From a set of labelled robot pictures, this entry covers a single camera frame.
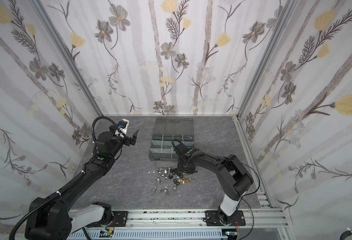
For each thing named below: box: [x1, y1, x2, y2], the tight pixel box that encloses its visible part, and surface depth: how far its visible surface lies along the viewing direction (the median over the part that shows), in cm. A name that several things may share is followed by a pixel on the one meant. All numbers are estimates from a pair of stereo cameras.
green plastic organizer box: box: [149, 117, 194, 162], surface depth 106 cm
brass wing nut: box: [178, 176, 192, 184], surface depth 88 cm
